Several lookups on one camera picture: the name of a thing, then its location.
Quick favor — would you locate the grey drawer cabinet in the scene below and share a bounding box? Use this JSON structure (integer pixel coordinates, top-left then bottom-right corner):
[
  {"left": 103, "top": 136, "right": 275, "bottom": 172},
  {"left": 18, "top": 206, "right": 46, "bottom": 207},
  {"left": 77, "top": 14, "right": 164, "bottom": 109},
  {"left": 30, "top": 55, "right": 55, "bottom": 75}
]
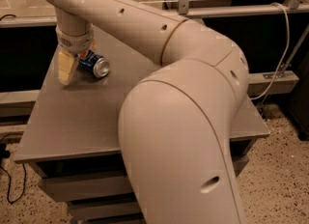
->
[{"left": 14, "top": 18, "right": 270, "bottom": 224}]

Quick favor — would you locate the bottom grey drawer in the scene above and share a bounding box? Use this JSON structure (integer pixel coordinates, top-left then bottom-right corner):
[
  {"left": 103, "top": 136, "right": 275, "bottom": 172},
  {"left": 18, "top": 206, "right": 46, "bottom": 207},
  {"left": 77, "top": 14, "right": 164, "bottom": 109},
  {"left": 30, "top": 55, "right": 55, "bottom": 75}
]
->
[{"left": 88, "top": 213, "right": 146, "bottom": 224}]

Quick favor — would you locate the black floor cable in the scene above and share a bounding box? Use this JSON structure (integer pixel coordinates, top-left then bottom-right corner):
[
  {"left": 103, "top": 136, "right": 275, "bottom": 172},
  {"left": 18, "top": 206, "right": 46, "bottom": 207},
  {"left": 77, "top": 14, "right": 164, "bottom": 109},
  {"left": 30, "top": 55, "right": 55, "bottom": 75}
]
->
[{"left": 0, "top": 133, "right": 27, "bottom": 205}]

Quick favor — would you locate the middle grey drawer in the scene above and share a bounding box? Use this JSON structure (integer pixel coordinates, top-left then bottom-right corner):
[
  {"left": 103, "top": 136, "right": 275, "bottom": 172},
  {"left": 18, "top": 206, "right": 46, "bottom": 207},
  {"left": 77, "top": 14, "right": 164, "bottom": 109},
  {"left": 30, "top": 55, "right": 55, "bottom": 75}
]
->
[{"left": 68, "top": 193, "right": 141, "bottom": 220}]

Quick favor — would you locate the blue pepsi can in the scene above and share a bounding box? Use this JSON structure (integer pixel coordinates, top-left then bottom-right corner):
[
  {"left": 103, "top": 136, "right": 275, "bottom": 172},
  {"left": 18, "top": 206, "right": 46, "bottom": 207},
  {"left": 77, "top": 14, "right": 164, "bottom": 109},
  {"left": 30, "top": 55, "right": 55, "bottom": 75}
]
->
[{"left": 75, "top": 50, "right": 110, "bottom": 78}]

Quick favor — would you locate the white cable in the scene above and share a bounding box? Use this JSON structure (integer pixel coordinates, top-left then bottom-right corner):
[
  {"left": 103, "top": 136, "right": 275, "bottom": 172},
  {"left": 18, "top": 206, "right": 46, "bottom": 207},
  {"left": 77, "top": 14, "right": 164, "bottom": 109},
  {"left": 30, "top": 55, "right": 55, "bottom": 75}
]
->
[{"left": 250, "top": 2, "right": 291, "bottom": 101}]

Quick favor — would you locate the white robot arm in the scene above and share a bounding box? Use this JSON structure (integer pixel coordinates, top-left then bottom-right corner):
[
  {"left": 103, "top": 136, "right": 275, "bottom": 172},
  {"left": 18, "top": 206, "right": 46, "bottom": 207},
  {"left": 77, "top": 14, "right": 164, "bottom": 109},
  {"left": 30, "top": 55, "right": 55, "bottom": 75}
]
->
[{"left": 46, "top": 0, "right": 248, "bottom": 224}]

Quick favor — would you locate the grey drawer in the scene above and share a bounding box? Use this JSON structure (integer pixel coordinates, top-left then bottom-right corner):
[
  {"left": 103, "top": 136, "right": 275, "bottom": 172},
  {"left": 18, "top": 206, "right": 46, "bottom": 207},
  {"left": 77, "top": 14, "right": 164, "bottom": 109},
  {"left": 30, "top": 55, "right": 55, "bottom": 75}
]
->
[
  {"left": 88, "top": 213, "right": 146, "bottom": 224},
  {"left": 37, "top": 154, "right": 249, "bottom": 203},
  {"left": 68, "top": 193, "right": 141, "bottom": 220}
]

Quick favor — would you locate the top grey drawer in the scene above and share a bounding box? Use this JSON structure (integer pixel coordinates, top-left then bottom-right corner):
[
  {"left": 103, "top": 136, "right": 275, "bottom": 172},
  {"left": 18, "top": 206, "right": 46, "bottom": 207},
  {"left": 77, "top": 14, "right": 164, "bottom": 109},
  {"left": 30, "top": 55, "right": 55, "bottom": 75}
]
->
[{"left": 37, "top": 154, "right": 249, "bottom": 203}]

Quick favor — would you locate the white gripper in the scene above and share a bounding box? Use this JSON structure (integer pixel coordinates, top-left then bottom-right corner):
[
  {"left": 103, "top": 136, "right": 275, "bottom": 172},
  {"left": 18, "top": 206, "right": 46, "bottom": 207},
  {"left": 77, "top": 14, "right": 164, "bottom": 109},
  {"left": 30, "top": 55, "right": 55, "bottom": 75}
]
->
[{"left": 56, "top": 27, "right": 97, "bottom": 85}]

